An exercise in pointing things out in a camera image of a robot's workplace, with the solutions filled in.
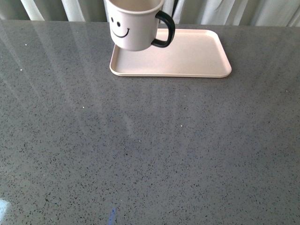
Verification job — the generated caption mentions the beige rectangular plastic tray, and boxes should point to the beige rectangular plastic tray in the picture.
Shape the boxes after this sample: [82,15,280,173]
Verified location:
[110,29,232,78]

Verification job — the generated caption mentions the grey white pleated curtain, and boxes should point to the grey white pleated curtain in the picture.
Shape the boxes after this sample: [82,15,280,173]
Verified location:
[0,0,300,27]

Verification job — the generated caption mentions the white smiley face mug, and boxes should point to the white smiley face mug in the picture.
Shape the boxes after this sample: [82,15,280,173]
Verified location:
[106,0,175,52]

